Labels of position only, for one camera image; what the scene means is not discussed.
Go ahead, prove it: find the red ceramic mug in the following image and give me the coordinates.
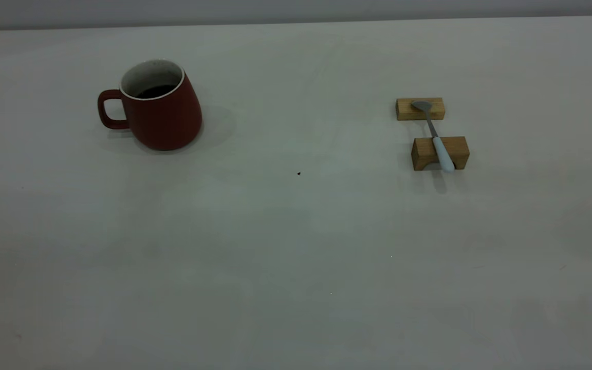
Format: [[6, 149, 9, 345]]
[[97, 59, 203, 152]]

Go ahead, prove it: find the flat wooden block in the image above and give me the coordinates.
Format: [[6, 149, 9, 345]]
[[396, 98, 445, 121]]

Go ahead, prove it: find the arched wooden block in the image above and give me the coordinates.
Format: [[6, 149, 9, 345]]
[[412, 136, 470, 171]]

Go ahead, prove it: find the spoon with pale blue handle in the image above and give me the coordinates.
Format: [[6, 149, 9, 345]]
[[412, 100, 455, 173]]

